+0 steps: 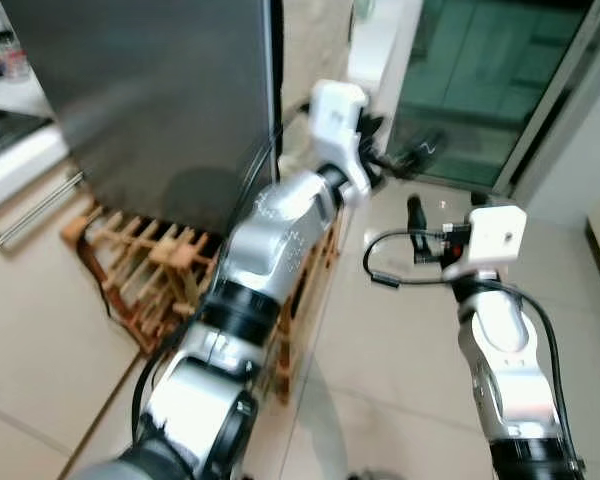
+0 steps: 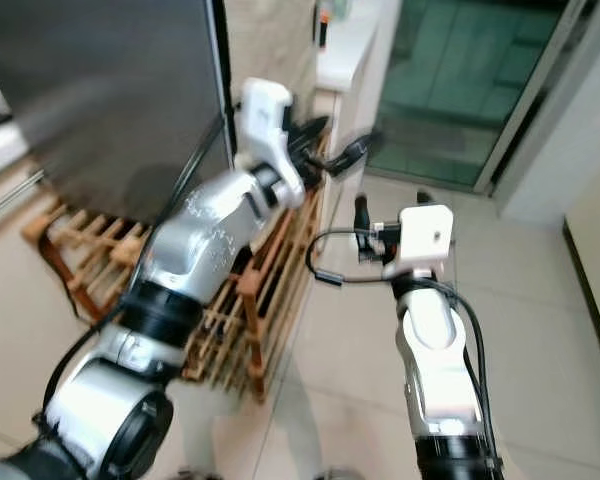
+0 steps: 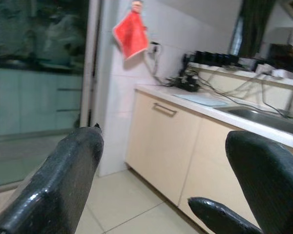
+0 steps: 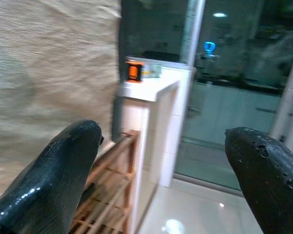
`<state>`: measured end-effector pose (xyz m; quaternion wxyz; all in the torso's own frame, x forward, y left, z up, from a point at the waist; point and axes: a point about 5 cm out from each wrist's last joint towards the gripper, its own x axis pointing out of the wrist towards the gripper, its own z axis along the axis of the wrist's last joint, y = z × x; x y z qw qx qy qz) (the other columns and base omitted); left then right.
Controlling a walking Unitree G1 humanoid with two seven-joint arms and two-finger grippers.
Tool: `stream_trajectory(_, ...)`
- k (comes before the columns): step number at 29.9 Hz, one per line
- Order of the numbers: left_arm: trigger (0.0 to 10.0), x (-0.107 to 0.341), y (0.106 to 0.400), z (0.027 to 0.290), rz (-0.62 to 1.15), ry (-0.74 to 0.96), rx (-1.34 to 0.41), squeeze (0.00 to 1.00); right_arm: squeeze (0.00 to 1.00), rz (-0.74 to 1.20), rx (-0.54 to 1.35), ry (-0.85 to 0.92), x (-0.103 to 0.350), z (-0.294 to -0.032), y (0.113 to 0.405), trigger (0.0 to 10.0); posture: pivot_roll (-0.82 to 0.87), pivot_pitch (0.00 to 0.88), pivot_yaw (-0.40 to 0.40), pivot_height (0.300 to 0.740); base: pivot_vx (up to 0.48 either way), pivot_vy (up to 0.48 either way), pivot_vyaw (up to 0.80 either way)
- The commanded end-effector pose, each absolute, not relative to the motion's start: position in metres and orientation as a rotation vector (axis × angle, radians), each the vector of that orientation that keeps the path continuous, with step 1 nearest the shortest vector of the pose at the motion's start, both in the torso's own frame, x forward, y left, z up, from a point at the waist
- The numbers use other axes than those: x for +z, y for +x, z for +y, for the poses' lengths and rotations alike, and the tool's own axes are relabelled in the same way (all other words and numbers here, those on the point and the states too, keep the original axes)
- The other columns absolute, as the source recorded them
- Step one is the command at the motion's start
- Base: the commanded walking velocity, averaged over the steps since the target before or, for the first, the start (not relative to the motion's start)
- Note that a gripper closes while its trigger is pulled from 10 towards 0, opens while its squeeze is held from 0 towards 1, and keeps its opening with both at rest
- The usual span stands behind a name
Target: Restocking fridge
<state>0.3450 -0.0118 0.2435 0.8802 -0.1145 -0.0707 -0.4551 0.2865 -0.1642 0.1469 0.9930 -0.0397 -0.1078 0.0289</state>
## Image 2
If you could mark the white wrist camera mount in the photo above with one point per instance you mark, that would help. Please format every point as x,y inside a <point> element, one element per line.
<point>265,115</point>
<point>425,235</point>

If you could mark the glass sliding door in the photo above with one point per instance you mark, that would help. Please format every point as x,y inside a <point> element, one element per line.
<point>460,80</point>

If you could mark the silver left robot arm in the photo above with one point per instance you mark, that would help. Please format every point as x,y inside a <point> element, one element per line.
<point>200,240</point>

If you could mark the white low cabinet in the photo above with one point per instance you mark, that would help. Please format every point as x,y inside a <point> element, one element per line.
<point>355,50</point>

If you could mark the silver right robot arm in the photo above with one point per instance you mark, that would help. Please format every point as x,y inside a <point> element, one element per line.
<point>435,350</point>

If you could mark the white top kitchen cabinet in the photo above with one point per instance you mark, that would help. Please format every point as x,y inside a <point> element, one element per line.
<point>0,150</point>

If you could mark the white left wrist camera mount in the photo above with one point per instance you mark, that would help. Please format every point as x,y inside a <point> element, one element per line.
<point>265,115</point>

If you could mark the wooden slatted rack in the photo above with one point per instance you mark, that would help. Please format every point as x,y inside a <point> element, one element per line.
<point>253,300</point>

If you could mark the silver fridge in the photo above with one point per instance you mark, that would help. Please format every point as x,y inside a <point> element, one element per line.
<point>100,90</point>

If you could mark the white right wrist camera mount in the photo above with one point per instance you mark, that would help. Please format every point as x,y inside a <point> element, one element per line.
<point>425,235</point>

